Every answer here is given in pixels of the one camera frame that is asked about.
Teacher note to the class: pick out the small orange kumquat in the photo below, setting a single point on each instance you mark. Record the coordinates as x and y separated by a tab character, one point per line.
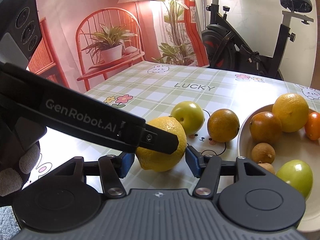
313	126

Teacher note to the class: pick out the beige round plate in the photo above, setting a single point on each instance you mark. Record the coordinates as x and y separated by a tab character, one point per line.
287	147

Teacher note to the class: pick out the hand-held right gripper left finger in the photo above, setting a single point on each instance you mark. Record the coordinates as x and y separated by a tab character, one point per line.
126	165

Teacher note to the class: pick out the greenish orange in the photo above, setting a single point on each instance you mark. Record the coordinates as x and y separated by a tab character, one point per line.
223	125

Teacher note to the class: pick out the person's left hand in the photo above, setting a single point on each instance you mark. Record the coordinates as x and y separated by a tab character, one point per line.
15	177

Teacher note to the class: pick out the green round fruit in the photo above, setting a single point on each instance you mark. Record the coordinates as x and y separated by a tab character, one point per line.
188	115
296	177

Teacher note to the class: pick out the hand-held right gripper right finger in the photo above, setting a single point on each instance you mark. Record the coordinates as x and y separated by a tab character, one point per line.
192	161

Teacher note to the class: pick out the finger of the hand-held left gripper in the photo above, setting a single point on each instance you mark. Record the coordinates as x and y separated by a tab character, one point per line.
162	142

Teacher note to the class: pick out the brown longan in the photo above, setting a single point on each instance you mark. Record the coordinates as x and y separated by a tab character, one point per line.
263	152
268	168

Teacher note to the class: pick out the dark orange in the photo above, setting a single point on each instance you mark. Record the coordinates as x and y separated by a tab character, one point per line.
265	128

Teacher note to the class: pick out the black exercise bike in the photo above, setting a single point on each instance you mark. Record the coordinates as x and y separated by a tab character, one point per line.
220	47

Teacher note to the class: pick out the round yellow citrus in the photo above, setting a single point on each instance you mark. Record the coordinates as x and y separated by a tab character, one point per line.
291	112

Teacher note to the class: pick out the yellow lemon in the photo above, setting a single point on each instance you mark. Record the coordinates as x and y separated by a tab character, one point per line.
162	161

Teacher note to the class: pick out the printed wall poster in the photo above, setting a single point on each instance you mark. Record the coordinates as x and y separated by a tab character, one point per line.
70	10

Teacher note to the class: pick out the green checked tablecloth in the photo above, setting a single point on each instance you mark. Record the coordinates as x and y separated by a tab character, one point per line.
155	90

